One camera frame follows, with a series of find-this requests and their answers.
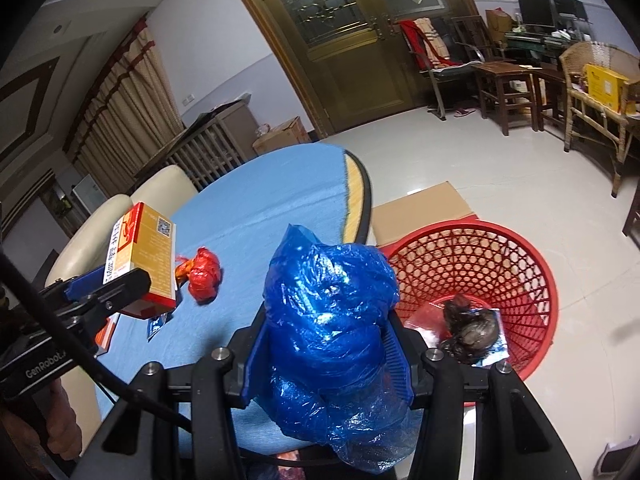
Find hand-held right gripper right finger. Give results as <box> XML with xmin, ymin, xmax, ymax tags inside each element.
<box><xmin>382</xmin><ymin>310</ymin><xmax>583</xmax><ymax>480</ymax></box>

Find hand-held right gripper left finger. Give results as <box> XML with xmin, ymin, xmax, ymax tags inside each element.
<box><xmin>70</xmin><ymin>305</ymin><xmax>273</xmax><ymax>480</ymax></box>

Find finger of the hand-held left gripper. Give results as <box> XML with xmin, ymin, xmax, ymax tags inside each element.
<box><xmin>75</xmin><ymin>267</ymin><xmax>152</xmax><ymax>331</ymax></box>
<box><xmin>44</xmin><ymin>265</ymin><xmax>108</xmax><ymax>306</ymax></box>

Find yellow red carton box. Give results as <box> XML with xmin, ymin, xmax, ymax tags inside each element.
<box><xmin>102</xmin><ymin>202</ymin><xmax>178</xmax><ymax>320</ymax></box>

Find small blue packet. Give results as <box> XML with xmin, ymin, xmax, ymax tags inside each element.
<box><xmin>146</xmin><ymin>312</ymin><xmax>173</xmax><ymax>343</ymax></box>

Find orange candy wrapper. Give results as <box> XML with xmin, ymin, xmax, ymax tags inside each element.
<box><xmin>173</xmin><ymin>255</ymin><xmax>196</xmax><ymax>288</ymax></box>

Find black plastic bag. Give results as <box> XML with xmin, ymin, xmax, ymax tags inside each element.
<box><xmin>437</xmin><ymin>296</ymin><xmax>501</xmax><ymax>366</ymax></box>

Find blue plastic bag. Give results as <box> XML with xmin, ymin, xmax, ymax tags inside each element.
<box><xmin>263</xmin><ymin>223</ymin><xmax>426</xmax><ymax>475</ymax></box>

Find red plastic bag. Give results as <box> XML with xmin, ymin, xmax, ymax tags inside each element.
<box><xmin>187</xmin><ymin>247</ymin><xmax>223</xmax><ymax>307</ymax></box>

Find red plastic mesh basket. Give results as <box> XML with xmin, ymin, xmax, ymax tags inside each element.
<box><xmin>376</xmin><ymin>220</ymin><xmax>560</xmax><ymax>408</ymax></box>

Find person's left hand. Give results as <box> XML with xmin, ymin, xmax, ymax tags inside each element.
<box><xmin>27</xmin><ymin>374</ymin><xmax>83</xmax><ymax>461</ymax></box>

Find orange white tissue packet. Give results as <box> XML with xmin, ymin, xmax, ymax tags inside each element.
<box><xmin>94</xmin><ymin>316</ymin><xmax>121</xmax><ymax>358</ymax></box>

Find white floor appliance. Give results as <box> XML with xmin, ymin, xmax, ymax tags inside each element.
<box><xmin>72</xmin><ymin>175</ymin><xmax>108</xmax><ymax>216</ymax></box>

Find cream leather sofa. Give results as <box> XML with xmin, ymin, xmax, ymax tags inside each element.
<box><xmin>42</xmin><ymin>165</ymin><xmax>198</xmax><ymax>441</ymax></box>

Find blue tablecloth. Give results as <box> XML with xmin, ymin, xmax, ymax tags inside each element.
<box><xmin>97</xmin><ymin>142</ymin><xmax>351</xmax><ymax>461</ymax></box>

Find flat cardboard sheet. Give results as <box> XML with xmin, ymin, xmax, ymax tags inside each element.
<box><xmin>372</xmin><ymin>180</ymin><xmax>476</xmax><ymax>248</ymax></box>

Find round table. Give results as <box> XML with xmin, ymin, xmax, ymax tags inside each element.
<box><xmin>340</xmin><ymin>147</ymin><xmax>375</xmax><ymax>248</ymax></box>

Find beige curtains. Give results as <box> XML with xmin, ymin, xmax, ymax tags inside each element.
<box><xmin>65</xmin><ymin>17</ymin><xmax>183</xmax><ymax>193</ymax></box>

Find wooden crib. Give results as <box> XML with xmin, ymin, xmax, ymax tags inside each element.
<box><xmin>132</xmin><ymin>100</ymin><xmax>261</xmax><ymax>193</ymax></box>

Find brown cardboard box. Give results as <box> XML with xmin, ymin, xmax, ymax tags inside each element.
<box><xmin>251</xmin><ymin>116</ymin><xmax>311</xmax><ymax>156</ymax></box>

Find wooden double door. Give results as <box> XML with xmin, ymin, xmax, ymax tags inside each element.
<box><xmin>215</xmin><ymin>0</ymin><xmax>481</xmax><ymax>138</ymax></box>

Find dark wooden stool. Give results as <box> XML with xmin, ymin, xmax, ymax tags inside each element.
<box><xmin>472</xmin><ymin>60</ymin><xmax>536</xmax><ymax>136</ymax></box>

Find red striped blanket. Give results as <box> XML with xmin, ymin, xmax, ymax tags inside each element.
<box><xmin>398</xmin><ymin>17</ymin><xmax>451</xmax><ymax>71</ymax></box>

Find dark wooden chair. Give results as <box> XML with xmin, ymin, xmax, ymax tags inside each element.
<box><xmin>450</xmin><ymin>14</ymin><xmax>506</xmax><ymax>61</ymax></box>

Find yellow cardboard box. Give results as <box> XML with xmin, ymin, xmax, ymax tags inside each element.
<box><xmin>582</xmin><ymin>62</ymin><xmax>638</xmax><ymax>113</ymax></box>

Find wicker chair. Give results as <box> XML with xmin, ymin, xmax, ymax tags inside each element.
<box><xmin>559</xmin><ymin>41</ymin><xmax>640</xmax><ymax>198</ymax></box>

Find cluttered computer desk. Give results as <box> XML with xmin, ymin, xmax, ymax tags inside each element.
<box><xmin>505</xmin><ymin>30</ymin><xmax>591</xmax><ymax>66</ymax></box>

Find brown paper bag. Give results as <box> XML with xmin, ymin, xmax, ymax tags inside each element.
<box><xmin>485</xmin><ymin>7</ymin><xmax>516</xmax><ymax>43</ymax></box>

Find black computer monitor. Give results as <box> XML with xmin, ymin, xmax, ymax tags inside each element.
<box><xmin>517</xmin><ymin>0</ymin><xmax>556</xmax><ymax>28</ymax></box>

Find black cable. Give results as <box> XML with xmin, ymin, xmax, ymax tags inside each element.
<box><xmin>0</xmin><ymin>250</ymin><xmax>196</xmax><ymax>433</ymax></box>

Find metal frame chair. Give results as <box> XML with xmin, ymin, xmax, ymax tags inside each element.
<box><xmin>397</xmin><ymin>16</ymin><xmax>483</xmax><ymax>121</ymax></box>

